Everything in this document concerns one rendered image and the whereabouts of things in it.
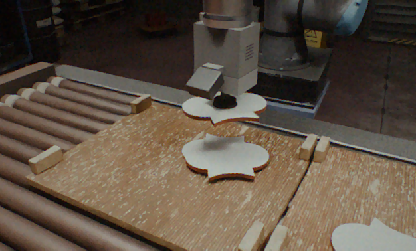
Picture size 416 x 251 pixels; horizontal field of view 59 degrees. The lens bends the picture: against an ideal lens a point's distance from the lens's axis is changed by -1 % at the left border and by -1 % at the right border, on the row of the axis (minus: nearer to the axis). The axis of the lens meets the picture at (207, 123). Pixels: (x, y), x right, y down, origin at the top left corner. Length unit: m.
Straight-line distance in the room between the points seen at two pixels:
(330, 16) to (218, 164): 0.51
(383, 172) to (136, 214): 0.42
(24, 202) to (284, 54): 0.74
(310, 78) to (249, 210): 0.54
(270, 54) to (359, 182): 0.52
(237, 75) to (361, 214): 0.28
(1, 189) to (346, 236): 0.55
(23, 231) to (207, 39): 0.40
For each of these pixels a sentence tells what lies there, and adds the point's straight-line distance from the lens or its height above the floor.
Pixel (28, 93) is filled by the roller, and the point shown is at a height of 0.92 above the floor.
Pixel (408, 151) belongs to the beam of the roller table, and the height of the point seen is 0.91.
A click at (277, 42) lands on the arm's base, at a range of 1.06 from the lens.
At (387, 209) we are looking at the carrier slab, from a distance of 0.63.
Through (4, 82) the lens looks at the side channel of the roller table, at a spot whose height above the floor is 0.95.
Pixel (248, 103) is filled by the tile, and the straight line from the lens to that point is 0.64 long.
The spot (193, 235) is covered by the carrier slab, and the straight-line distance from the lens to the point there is 0.53.
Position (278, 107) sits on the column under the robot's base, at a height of 0.87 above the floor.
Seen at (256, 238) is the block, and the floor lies 0.96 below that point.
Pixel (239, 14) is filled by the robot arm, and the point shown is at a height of 1.20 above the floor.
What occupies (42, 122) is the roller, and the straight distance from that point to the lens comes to 0.92.
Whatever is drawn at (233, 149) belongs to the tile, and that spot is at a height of 0.95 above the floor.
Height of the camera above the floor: 1.31
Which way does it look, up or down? 28 degrees down
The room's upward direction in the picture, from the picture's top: straight up
